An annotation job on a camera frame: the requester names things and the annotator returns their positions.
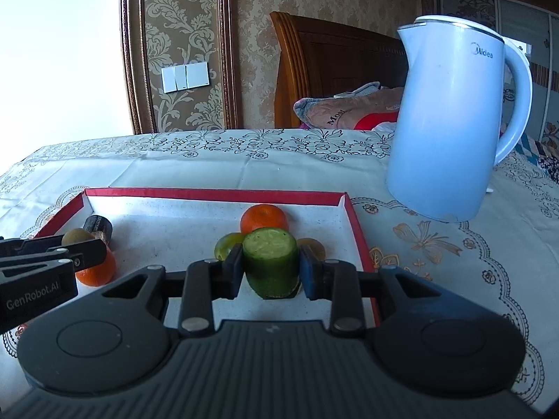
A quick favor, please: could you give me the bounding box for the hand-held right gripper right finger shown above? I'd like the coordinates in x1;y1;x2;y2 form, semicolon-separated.
299;247;443;338

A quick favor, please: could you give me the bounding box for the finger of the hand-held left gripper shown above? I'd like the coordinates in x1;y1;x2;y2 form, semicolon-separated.
0;236;108;270
0;259;80;335

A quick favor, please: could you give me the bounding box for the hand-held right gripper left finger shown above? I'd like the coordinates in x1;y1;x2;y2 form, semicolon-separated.
102;243;244;338

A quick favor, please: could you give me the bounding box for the small yellow round fruit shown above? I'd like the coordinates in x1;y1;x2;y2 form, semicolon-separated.
61;228;95;248

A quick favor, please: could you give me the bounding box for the orange tangerine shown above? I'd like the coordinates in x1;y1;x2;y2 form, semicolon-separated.
240;204;290;237
75;249;117;288

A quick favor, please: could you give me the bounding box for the large dark cylinder chunk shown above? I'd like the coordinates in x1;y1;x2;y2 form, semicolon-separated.
84;215;114;245

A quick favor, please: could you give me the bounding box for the green citrus fruit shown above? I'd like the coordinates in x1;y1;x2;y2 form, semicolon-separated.
297;238;326;263
214;232;246;263

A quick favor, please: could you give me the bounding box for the green cucumber piece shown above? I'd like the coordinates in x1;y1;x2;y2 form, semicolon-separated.
242;228;302;300

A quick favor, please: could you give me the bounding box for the red shallow box tray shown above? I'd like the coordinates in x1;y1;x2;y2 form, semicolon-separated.
32;188;380;329

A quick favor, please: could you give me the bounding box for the pink folded blanket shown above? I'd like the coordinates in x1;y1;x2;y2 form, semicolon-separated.
293;81;405;131

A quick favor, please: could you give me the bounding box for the light blue electric kettle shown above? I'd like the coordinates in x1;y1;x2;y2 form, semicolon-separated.
386;15;534;223

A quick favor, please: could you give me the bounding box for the brown wooden headboard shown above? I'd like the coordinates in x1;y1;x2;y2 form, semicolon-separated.
269;11;408;130

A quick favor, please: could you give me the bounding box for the patterned bed sheet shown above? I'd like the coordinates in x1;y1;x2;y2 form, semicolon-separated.
520;133;559;185

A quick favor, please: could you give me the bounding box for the wardrobe with sliding doors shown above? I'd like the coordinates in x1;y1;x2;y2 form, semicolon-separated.
437;0;559;151

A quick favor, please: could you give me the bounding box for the white wall light switch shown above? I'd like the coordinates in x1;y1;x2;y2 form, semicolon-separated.
161;62;211;94

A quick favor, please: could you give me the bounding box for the gold wall panel frame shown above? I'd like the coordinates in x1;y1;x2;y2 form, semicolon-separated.
120;0;239;135

